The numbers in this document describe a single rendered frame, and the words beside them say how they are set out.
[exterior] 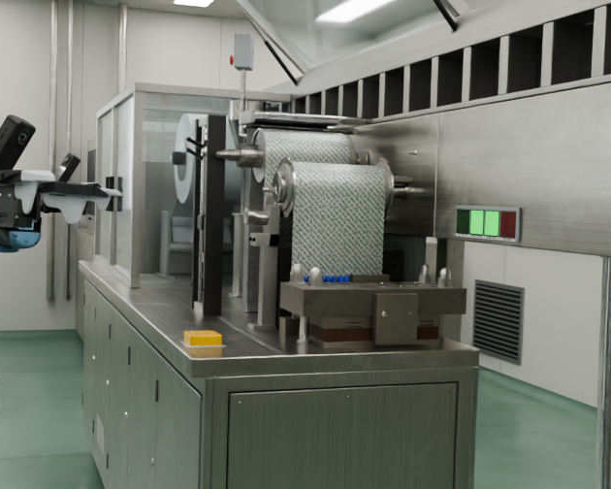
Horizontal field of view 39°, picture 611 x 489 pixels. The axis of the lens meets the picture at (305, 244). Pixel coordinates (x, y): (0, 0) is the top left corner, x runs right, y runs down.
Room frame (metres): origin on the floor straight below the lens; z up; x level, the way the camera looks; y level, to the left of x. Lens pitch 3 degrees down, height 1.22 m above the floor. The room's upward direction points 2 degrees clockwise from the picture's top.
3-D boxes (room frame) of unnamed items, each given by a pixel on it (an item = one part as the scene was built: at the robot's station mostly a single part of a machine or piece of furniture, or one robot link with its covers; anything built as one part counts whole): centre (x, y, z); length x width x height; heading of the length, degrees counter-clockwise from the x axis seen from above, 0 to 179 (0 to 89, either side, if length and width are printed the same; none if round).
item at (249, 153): (2.32, 0.16, 1.33); 0.06 x 0.06 x 0.06; 20
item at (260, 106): (2.81, 0.20, 1.50); 0.14 x 0.14 x 0.06
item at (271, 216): (2.12, 0.10, 1.05); 0.06 x 0.05 x 0.31; 110
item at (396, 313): (1.90, -0.21, 0.96); 0.10 x 0.03 x 0.11; 110
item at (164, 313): (2.99, 0.34, 0.88); 2.52 x 0.66 x 0.04; 20
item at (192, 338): (1.87, 0.22, 0.91); 0.07 x 0.07 x 0.02; 20
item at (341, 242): (2.08, -0.08, 1.11); 0.23 x 0.01 x 0.18; 110
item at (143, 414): (3.00, 0.32, 0.43); 2.52 x 0.64 x 0.86; 20
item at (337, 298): (1.98, -0.16, 1.00); 0.40 x 0.16 x 0.06; 110
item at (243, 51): (2.63, 0.21, 1.66); 0.07 x 0.07 x 0.10; 85
